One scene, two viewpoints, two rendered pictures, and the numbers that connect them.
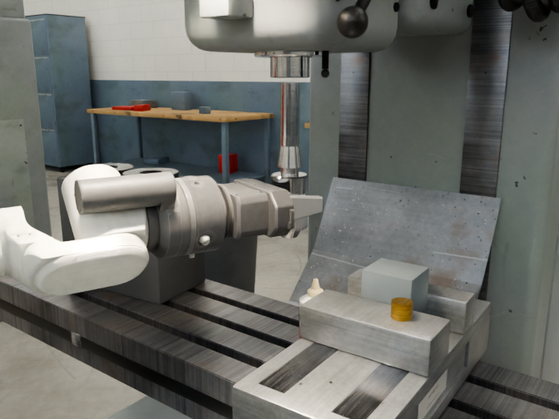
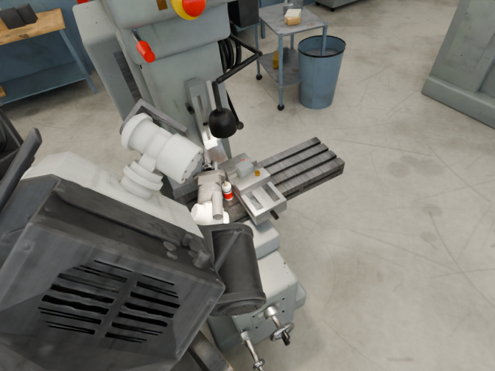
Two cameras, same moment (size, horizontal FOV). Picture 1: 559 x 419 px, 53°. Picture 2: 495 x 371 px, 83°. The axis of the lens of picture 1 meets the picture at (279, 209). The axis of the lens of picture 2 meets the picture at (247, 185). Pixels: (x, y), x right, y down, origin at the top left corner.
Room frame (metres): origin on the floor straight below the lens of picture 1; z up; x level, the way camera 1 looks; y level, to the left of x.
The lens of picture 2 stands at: (0.16, 0.59, 1.91)
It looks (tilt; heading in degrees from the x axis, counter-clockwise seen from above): 49 degrees down; 302
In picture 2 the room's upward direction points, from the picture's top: 8 degrees counter-clockwise
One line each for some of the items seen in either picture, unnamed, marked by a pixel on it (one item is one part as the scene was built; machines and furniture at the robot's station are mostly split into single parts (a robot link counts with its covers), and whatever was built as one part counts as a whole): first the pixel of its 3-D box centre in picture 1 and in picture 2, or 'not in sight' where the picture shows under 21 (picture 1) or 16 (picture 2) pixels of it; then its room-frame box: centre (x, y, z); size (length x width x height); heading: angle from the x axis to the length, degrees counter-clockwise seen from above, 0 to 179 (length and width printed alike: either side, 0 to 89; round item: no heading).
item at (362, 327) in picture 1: (372, 328); (252, 181); (0.56, -0.10, 1.02); 0.15 x 0.06 x 0.04; 55
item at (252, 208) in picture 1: (224, 213); (210, 187); (0.64, 0.07, 1.12); 0.13 x 0.12 x 0.10; 31
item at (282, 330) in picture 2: not in sight; (278, 323); (0.29, 0.29, 0.63); 0.16 x 0.12 x 0.12; 143
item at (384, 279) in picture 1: (394, 293); (244, 169); (0.60, -0.13, 1.04); 0.06 x 0.05 x 0.06; 55
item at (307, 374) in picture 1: (381, 348); (250, 182); (0.58, -0.11, 0.98); 0.35 x 0.15 x 0.11; 145
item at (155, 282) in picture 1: (131, 226); not in sight; (0.93, 0.25, 1.03); 0.22 x 0.12 x 0.20; 60
